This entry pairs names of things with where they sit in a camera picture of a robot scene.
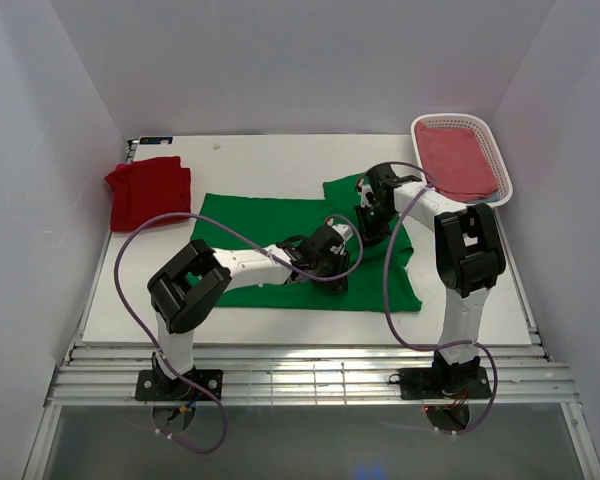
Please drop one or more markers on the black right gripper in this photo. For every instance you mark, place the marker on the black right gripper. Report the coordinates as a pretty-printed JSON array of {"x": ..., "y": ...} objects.
[{"x": 370, "y": 236}]

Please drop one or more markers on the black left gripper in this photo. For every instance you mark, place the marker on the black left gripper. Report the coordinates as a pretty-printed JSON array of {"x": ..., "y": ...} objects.
[{"x": 337, "y": 285}]

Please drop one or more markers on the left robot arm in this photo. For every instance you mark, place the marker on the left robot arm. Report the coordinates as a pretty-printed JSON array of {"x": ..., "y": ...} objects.
[{"x": 184, "y": 292}]

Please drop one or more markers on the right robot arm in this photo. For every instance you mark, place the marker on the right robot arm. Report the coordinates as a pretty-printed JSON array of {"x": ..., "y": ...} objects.
[{"x": 469, "y": 259}]

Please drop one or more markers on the pink t shirt in basket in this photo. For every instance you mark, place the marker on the pink t shirt in basket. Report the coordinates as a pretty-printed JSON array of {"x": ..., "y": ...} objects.
[{"x": 455, "y": 159}]

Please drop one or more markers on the light blue t shirt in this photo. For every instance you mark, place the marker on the light blue t shirt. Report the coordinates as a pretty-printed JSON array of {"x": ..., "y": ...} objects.
[{"x": 490, "y": 199}]

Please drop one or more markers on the white perforated plastic basket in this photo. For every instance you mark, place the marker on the white perforated plastic basket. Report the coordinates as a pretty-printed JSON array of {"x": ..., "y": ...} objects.
[{"x": 486, "y": 140}]

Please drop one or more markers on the folded red t shirt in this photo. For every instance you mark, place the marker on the folded red t shirt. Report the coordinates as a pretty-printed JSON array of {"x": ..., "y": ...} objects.
[{"x": 147, "y": 188}]

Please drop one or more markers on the blue label sticker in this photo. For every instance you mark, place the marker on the blue label sticker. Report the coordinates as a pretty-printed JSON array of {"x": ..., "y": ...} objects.
[{"x": 156, "y": 140}]

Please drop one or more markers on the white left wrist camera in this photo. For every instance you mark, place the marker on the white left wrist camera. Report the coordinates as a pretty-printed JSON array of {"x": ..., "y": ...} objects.
[{"x": 340, "y": 234}]

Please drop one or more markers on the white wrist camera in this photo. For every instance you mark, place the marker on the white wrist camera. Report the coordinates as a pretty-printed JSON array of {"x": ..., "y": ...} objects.
[
  {"x": 340, "y": 234},
  {"x": 366, "y": 194}
]

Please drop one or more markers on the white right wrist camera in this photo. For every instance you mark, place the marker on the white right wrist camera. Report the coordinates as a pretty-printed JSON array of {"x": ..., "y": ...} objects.
[{"x": 366, "y": 194}]

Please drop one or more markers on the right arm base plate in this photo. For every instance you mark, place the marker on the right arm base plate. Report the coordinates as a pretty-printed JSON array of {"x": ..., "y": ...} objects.
[{"x": 425, "y": 383}]

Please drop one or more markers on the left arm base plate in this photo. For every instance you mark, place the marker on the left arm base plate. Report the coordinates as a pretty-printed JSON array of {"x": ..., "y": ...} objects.
[{"x": 155, "y": 387}]

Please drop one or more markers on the aluminium rail frame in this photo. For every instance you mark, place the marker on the aluminium rail frame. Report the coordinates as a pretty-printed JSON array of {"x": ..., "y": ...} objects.
[{"x": 282, "y": 376}]

